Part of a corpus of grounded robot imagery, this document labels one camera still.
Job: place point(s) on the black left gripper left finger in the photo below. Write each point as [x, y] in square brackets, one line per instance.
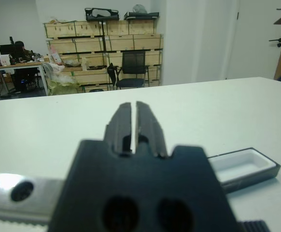
[121, 128]

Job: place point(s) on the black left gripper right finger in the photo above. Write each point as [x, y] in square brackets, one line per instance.
[150, 130]

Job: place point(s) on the black box base white insert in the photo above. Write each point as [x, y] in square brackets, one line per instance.
[242, 164]

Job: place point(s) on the white box on desk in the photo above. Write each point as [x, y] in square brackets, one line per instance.
[5, 60]

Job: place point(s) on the black office chair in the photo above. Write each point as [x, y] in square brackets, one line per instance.
[133, 62]

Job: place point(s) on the yellow-green plastic bag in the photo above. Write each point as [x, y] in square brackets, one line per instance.
[63, 88]

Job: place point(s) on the white plastic bag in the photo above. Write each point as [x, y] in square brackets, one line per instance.
[58, 75]

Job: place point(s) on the black stand pole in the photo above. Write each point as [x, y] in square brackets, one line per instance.
[103, 43]

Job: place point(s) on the white red carton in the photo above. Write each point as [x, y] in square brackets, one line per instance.
[54, 58]

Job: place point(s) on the black computer tower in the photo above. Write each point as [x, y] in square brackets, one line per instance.
[25, 83]

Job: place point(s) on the flat black case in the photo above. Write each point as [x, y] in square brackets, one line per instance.
[140, 15]

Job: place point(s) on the black case with window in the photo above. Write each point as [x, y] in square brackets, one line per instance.
[89, 17]

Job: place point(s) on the grey bag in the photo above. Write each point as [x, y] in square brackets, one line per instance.
[140, 9]

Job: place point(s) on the wooden top office desk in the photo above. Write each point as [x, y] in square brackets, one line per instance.
[15, 65]

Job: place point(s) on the seated person dark clothes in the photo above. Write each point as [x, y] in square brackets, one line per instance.
[22, 52]

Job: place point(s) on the white door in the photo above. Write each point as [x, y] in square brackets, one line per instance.
[251, 48]

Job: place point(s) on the black computer monitor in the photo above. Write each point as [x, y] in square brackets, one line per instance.
[5, 49]

